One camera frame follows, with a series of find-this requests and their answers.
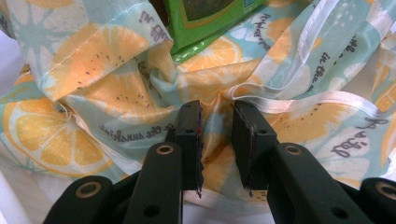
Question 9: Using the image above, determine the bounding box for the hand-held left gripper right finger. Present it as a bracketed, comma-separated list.
[232, 99, 278, 199]

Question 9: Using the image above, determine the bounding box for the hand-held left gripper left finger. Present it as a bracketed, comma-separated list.
[174, 99, 205, 199]

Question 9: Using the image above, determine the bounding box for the green snack packet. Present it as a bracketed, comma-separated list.
[163, 0, 269, 64]

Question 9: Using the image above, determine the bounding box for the citrus print cloth bag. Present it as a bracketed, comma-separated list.
[0, 0, 396, 216]

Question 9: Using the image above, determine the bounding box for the white table mat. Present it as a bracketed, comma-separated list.
[0, 29, 35, 94]

